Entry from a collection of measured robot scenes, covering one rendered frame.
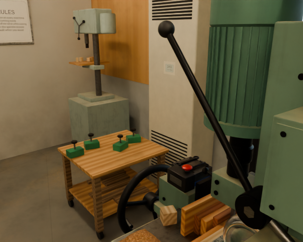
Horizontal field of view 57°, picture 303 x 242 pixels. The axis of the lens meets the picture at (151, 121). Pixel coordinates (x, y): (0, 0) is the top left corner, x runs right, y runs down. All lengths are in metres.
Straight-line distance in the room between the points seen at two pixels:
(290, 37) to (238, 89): 0.13
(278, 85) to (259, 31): 0.10
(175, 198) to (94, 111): 2.00
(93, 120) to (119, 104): 0.33
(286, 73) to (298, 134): 0.16
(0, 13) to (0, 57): 0.44
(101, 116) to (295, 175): 2.52
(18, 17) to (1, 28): 0.21
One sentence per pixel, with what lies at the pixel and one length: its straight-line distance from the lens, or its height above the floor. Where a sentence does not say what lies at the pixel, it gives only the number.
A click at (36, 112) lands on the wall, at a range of 3.55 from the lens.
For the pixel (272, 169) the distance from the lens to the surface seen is 0.42.
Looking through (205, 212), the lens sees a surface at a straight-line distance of 0.78.
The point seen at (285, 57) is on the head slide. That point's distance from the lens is 0.52.
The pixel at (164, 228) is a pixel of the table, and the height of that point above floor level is 0.90.
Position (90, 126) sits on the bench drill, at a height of 0.51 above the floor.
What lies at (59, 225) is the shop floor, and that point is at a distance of 2.35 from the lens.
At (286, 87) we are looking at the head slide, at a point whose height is 1.31.
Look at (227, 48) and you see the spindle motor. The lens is 0.57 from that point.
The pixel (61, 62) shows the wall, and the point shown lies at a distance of 3.57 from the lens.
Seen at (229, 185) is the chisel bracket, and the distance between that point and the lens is 0.70.
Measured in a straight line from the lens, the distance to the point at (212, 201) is 0.80.
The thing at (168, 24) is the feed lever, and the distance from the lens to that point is 0.59.
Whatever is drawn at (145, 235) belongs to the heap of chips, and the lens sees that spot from 0.74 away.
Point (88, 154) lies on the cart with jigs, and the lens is 2.12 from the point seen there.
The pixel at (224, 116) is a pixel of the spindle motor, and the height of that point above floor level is 1.24.
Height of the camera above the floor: 1.41
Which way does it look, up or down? 18 degrees down
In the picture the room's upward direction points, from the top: straight up
